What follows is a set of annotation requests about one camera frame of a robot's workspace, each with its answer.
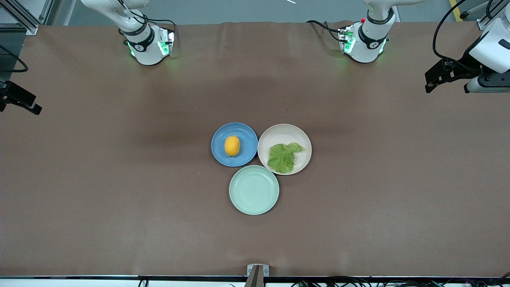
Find yellow lemon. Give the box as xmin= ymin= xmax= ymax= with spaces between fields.
xmin=224 ymin=136 xmax=241 ymax=157

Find green lettuce leaf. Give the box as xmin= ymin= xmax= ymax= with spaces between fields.
xmin=267 ymin=142 xmax=307 ymax=174

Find table cover sheet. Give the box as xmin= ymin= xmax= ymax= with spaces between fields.
xmin=0 ymin=21 xmax=510 ymax=277

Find beige round plate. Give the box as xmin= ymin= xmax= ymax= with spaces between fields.
xmin=257 ymin=124 xmax=312 ymax=175

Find blue round plate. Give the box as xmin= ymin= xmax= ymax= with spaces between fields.
xmin=211 ymin=122 xmax=259 ymax=167

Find pale green round plate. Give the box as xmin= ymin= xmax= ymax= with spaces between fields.
xmin=229 ymin=165 xmax=280 ymax=216

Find aluminium frame profile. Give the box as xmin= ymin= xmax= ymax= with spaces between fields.
xmin=0 ymin=0 xmax=54 ymax=35

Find black left arm base cable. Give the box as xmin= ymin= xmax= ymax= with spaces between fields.
xmin=306 ymin=20 xmax=345 ymax=42

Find black arm base cable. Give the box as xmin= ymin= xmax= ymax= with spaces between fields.
xmin=117 ymin=0 xmax=177 ymax=45
xmin=306 ymin=20 xmax=345 ymax=42

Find black right arm base cable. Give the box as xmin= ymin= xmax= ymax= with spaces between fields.
xmin=117 ymin=0 xmax=177 ymax=45

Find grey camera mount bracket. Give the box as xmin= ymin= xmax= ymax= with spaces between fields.
xmin=244 ymin=264 xmax=270 ymax=287

